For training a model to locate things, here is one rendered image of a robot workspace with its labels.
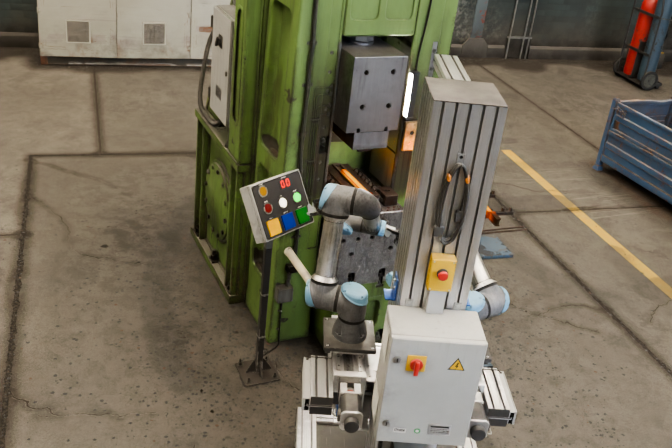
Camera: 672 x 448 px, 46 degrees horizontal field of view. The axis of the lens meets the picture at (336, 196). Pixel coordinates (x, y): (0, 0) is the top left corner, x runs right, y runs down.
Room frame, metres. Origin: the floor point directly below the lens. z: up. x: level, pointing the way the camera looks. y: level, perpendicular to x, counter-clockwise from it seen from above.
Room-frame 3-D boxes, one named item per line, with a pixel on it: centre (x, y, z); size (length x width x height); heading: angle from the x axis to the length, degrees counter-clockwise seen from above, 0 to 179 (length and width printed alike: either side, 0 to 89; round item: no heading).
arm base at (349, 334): (2.86, -0.13, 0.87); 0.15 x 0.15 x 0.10
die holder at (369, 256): (4.09, -0.10, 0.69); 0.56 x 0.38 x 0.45; 27
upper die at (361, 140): (4.05, -0.05, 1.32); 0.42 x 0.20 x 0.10; 27
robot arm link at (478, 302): (2.90, -0.63, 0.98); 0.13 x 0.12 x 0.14; 128
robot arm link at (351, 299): (2.86, -0.12, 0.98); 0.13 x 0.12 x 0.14; 81
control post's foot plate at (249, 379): (3.54, 0.32, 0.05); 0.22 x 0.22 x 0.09; 27
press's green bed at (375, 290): (4.09, -0.10, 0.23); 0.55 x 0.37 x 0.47; 27
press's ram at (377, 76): (4.07, -0.09, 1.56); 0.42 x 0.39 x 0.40; 27
